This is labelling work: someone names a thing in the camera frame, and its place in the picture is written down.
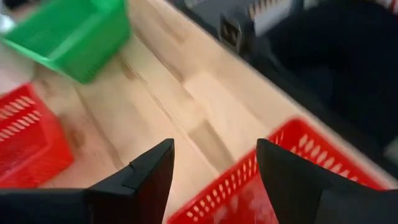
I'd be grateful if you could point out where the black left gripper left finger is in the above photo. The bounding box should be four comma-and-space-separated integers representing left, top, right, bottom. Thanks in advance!
88, 138, 175, 224

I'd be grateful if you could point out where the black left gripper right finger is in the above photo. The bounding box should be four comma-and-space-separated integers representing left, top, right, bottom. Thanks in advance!
256, 138, 391, 224

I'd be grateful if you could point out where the red plastic basket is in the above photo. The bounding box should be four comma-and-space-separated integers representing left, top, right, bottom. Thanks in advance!
0, 83, 75, 189
166, 117, 388, 224

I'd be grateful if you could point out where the green plastic basket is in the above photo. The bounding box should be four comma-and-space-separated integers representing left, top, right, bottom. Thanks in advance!
0, 0, 131, 85

